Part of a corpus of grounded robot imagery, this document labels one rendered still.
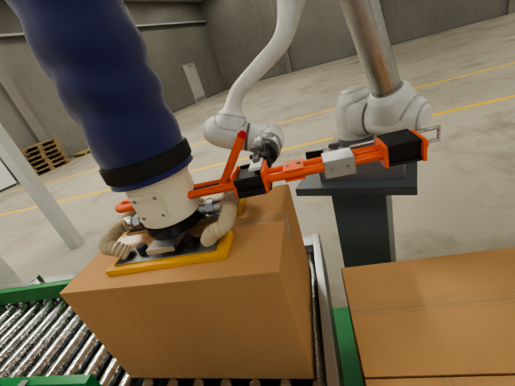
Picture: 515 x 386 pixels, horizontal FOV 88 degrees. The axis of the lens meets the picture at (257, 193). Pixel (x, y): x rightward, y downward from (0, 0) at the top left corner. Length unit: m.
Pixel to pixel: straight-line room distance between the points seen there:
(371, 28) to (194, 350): 1.07
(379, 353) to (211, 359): 0.47
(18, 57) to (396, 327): 12.92
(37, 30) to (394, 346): 1.09
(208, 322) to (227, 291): 0.14
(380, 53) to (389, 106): 0.19
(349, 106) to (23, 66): 12.34
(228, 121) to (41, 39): 0.52
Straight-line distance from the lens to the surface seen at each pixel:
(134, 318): 0.85
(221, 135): 0.95
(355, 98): 1.25
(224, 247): 0.67
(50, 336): 1.61
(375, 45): 1.04
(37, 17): 0.68
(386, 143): 0.66
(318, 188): 1.25
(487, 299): 1.08
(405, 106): 1.13
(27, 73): 12.94
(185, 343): 0.86
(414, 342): 0.95
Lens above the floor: 1.34
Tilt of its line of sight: 26 degrees down
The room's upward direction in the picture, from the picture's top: 18 degrees counter-clockwise
